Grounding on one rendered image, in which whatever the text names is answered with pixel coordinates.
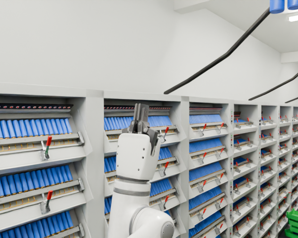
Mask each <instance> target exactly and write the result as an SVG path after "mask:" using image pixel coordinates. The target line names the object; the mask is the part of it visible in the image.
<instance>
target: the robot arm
mask: <svg viewBox="0 0 298 238"><path fill-rule="evenodd" d="M148 114H149V106H148V105H145V104H142V103H139V104H138V103H137V104H135V110H134V117H133V120H132V121H131V124H130V125H129V127H127V128H124V129H122V134H121V135H120V136H119V139H118V144H117V154H116V174H117V178H119V179H115V180H114V189H113V197H112V204H111V211H110V219H109V226H108V233H107V238H172V237H173V234H174V231H175V225H174V222H173V220H172V218H171V217H170V216H169V215H168V214H166V213H165V212H162V211H160V210H156V209H153V208H150V206H149V196H150V188H151V184H150V183H148V181H149V180H152V179H153V177H154V174H155V171H156V167H157V163H158V157H159V151H160V144H161V140H160V138H159V137H157V136H158V131H156V130H153V129H151V127H150V126H149V122H148Z"/></svg>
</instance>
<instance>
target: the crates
mask: <svg viewBox="0 0 298 238"><path fill-rule="evenodd" d="M287 218H288V224H290V228H289V229H288V230H286V229H285V233H284V235H285V236H287V237H290V238H298V211H295V209H294V208H292V211H290V212H287Z"/></svg>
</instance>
